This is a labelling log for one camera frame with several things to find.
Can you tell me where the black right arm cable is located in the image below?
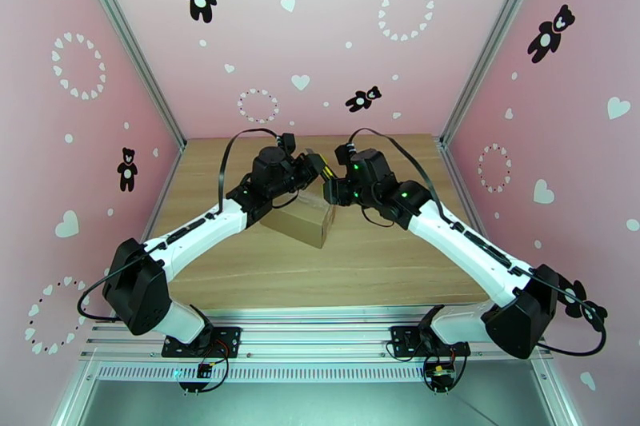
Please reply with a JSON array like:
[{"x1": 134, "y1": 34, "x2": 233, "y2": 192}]
[{"x1": 345, "y1": 127, "x2": 609, "y2": 358}]

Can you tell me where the grey metal tray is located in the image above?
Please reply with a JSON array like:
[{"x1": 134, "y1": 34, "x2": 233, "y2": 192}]
[{"x1": 50, "y1": 360, "x2": 589, "y2": 426}]

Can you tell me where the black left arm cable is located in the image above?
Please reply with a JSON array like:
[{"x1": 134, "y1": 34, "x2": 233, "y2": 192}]
[{"x1": 75, "y1": 129, "x2": 281, "y2": 326}]

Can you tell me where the aluminium corner post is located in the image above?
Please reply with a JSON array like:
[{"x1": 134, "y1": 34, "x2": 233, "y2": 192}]
[
  {"x1": 67, "y1": 0, "x2": 187, "y2": 153},
  {"x1": 438, "y1": 0, "x2": 554, "y2": 149}
]

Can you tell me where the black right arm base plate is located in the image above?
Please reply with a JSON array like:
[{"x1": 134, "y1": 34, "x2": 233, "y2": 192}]
[{"x1": 390, "y1": 325, "x2": 472, "y2": 360}]

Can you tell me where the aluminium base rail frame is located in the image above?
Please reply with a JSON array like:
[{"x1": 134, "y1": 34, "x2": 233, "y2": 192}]
[{"x1": 79, "y1": 307, "x2": 554, "y2": 364}]

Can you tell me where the aluminium table side rail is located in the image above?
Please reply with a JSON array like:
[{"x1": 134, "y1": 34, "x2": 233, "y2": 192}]
[{"x1": 438, "y1": 137, "x2": 489, "y2": 246}]

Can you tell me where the yellow black utility knife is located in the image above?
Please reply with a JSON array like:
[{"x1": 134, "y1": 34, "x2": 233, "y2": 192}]
[{"x1": 306, "y1": 149, "x2": 334, "y2": 183}]

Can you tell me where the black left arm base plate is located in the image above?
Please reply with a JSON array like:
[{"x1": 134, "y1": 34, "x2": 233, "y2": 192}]
[{"x1": 161, "y1": 325, "x2": 242, "y2": 359}]

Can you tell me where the brown cardboard express box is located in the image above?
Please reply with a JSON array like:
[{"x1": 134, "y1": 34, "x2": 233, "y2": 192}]
[{"x1": 259, "y1": 185, "x2": 337, "y2": 250}]

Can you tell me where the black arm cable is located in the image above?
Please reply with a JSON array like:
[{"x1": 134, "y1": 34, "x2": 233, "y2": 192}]
[
  {"x1": 345, "y1": 127, "x2": 609, "y2": 358},
  {"x1": 75, "y1": 129, "x2": 281, "y2": 326}
]

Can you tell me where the power connector with wires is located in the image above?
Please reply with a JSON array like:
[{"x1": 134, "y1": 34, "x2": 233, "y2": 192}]
[
  {"x1": 385, "y1": 339, "x2": 469, "y2": 396},
  {"x1": 178, "y1": 339, "x2": 231, "y2": 396}
]

